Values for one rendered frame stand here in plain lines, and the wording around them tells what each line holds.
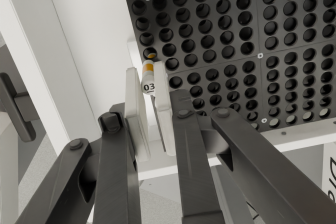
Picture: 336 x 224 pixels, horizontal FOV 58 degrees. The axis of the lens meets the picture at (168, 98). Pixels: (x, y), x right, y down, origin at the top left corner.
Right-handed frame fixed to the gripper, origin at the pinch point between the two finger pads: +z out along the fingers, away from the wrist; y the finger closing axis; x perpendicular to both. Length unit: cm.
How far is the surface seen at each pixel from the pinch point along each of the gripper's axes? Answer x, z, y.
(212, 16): 2.2, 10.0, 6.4
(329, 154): -22.0, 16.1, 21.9
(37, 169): -74, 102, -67
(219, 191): -88, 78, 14
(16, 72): -16, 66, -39
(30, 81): 0.6, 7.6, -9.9
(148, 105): -8.0, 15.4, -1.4
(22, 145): -27, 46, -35
